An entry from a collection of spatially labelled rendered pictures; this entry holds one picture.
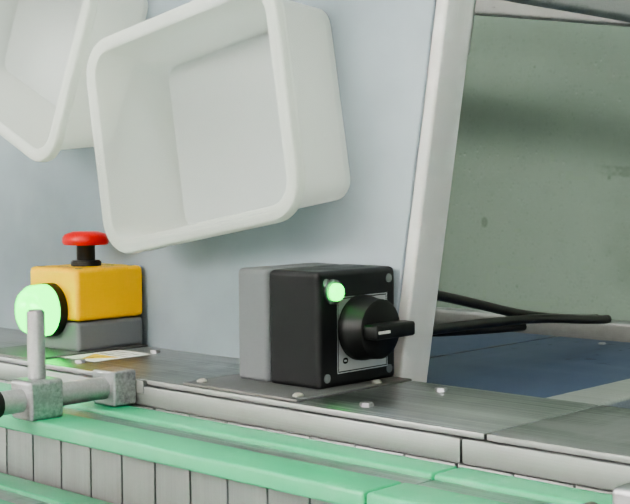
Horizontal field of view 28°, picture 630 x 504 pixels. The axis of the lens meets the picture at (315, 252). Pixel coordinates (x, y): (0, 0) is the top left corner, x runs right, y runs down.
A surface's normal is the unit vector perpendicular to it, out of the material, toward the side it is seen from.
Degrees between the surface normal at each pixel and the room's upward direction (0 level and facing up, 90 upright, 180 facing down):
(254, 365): 0
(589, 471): 0
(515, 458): 0
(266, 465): 90
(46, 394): 90
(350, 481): 90
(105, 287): 90
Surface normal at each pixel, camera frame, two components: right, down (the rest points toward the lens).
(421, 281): 0.72, 0.19
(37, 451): -0.69, 0.04
